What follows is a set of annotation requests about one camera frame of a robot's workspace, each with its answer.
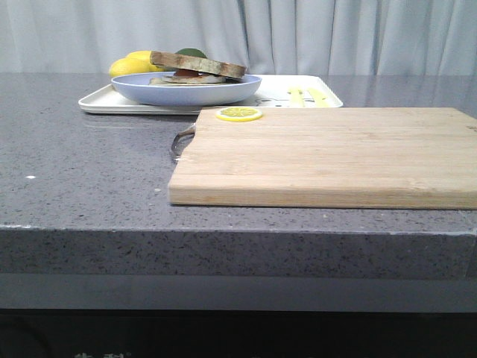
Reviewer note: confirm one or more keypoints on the fried egg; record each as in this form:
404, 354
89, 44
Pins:
186, 76

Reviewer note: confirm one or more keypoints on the bread slice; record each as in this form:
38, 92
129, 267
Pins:
198, 64
158, 81

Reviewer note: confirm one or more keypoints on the light blue plate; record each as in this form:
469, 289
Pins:
137, 87

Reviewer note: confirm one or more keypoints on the white tray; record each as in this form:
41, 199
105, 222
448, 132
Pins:
273, 92

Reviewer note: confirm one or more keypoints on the lemon slice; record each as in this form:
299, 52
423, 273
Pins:
238, 114

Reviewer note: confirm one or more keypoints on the yellow plastic fork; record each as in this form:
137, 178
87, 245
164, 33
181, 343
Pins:
296, 97

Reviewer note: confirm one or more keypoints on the yellow plastic knife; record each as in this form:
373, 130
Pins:
319, 98

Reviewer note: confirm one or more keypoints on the green lime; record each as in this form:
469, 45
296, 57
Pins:
191, 52

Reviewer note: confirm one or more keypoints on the rear yellow lemon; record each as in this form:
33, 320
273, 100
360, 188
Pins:
144, 56

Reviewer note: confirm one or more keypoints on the yellow lemon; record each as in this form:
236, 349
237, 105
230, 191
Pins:
129, 66
144, 56

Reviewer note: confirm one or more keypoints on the front yellow lemon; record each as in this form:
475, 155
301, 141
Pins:
129, 66

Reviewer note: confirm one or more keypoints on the wooden cutting board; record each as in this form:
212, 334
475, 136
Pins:
370, 157

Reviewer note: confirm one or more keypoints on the grey curtain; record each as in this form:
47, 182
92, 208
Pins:
268, 37

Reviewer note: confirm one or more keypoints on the metal cutting board handle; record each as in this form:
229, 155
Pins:
180, 141

